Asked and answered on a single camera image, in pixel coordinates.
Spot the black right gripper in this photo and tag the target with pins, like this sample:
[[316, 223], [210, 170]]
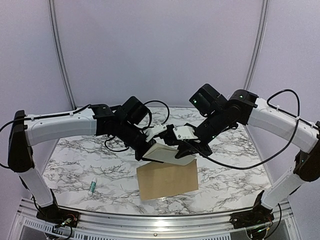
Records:
[[184, 150]]

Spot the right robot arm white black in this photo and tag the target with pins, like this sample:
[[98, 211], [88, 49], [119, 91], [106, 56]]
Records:
[[248, 109]]

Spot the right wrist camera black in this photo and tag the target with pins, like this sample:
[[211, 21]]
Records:
[[208, 100]]

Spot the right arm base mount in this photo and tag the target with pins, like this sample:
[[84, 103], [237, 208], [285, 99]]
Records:
[[250, 218]]

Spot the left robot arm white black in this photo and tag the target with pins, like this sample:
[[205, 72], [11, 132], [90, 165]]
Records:
[[90, 120]]

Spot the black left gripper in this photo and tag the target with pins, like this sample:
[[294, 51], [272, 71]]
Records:
[[139, 154]]

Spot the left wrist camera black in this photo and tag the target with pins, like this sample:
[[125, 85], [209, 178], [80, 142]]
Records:
[[134, 110]]

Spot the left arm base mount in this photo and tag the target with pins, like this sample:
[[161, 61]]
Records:
[[58, 217]]

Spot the aluminium table front rail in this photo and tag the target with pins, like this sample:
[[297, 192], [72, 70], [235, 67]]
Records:
[[111, 226]]

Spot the cream letter paper sheet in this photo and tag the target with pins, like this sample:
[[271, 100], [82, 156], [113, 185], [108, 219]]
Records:
[[166, 154]]

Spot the white green glue stick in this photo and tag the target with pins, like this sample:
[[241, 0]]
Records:
[[92, 186]]

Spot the brown kraft paper envelope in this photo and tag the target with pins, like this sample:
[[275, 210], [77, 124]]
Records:
[[157, 180]]

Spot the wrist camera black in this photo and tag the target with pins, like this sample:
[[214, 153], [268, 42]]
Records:
[[134, 110], [208, 100]]

